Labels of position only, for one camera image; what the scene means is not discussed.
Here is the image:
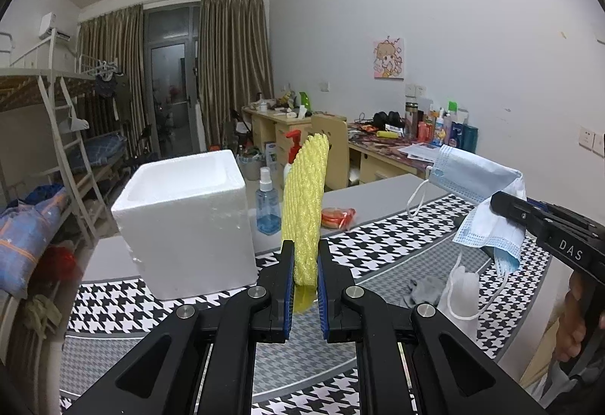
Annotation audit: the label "grey knitted sock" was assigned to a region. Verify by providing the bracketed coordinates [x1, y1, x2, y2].
[401, 276, 445, 308]

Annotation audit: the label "person's right hand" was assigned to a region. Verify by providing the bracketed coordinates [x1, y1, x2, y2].
[554, 272, 586, 362]

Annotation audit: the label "blue clear spray bottle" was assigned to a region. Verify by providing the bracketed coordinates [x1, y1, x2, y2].
[255, 167, 281, 236]

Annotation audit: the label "red plastic snack wrapper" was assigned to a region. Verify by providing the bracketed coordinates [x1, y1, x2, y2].
[321, 207, 356, 230]

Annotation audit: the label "white styrofoam box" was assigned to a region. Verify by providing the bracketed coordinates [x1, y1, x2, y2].
[111, 150, 258, 300]

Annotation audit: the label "grey waste bin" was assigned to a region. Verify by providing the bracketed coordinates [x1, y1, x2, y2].
[238, 154, 265, 181]

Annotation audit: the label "wooden smiley chair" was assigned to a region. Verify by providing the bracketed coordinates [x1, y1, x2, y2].
[311, 114, 350, 191]

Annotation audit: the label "dark blue lotion bottle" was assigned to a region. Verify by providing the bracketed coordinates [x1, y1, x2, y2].
[448, 122, 464, 149]

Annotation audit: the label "white blue carton box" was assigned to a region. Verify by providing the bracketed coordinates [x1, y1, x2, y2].
[265, 143, 278, 172]

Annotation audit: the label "white printed papers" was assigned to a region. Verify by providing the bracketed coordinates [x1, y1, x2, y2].
[398, 143, 440, 163]

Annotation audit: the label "green cap white bottle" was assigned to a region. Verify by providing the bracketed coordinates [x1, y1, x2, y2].
[447, 101, 458, 123]

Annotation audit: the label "white bottle red pump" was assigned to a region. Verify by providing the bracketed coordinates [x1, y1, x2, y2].
[283, 129, 301, 182]

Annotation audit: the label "far wooden desk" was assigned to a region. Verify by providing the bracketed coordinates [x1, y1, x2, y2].
[243, 107, 311, 167]

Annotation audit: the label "wooden desk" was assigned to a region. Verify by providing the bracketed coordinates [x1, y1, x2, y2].
[243, 107, 311, 167]
[347, 123, 429, 183]

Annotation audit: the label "near wooden desk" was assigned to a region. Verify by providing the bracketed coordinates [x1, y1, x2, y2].
[347, 123, 429, 183]

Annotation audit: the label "dark thermos flask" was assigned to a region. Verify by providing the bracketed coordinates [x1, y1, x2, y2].
[405, 101, 418, 140]

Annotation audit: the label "green object on desk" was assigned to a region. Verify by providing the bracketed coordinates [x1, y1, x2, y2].
[299, 91, 312, 111]

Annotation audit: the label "red plastic bag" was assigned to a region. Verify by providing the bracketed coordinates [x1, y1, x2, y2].
[32, 246, 82, 282]

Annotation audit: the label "right brown curtain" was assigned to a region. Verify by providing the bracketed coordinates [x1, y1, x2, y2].
[198, 0, 275, 146]

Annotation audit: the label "brown curtain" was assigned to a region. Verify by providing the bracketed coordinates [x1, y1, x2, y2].
[78, 5, 148, 155]
[198, 0, 275, 146]

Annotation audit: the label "olive clothes under bed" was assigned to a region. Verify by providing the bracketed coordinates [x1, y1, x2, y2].
[25, 294, 62, 329]

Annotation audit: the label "blue plaid quilt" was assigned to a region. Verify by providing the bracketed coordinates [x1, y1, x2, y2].
[1, 185, 70, 299]

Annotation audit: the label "glass balcony door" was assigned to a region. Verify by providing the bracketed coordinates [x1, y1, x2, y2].
[144, 3, 200, 159]

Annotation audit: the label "white metal bunk bed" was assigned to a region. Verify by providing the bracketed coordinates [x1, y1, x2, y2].
[1, 33, 126, 248]

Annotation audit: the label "left brown curtain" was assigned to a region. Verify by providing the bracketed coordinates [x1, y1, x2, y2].
[78, 5, 148, 155]

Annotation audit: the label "white air conditioner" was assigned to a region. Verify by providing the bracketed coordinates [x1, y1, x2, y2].
[38, 12, 71, 42]

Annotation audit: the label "white wall socket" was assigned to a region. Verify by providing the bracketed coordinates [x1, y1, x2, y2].
[579, 127, 595, 151]

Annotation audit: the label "anime girl wall poster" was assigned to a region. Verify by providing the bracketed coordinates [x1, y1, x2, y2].
[373, 36, 404, 80]

